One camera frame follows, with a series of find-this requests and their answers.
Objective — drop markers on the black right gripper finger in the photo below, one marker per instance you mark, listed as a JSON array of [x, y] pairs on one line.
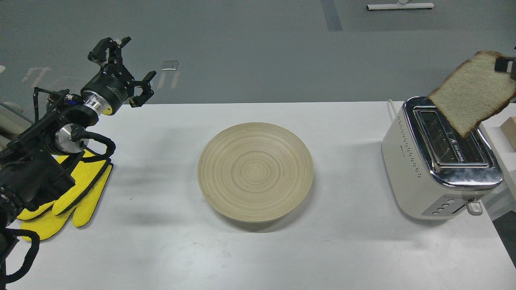
[[506, 65]]

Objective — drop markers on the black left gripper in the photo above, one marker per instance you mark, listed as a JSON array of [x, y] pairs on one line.
[[113, 85]]

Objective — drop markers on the slice of bread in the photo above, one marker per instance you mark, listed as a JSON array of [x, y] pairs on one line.
[[473, 93]]

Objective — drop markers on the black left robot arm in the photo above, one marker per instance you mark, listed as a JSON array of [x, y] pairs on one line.
[[36, 167]]

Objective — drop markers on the cream chrome toaster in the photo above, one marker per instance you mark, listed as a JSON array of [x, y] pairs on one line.
[[435, 173]]

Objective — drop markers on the grey floor plate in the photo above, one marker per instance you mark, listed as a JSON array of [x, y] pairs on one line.
[[170, 65]]

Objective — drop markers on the small wooden block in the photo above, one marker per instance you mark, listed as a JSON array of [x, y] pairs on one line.
[[508, 128]]

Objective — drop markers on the white side table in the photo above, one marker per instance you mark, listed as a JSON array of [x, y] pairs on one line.
[[502, 199]]

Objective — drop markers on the yellow oven mitt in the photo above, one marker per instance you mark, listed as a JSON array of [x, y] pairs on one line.
[[78, 203]]

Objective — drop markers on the white bar on floor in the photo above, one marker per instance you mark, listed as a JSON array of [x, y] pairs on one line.
[[401, 6]]

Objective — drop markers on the round wooden plate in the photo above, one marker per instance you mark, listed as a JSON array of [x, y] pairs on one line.
[[255, 172]]

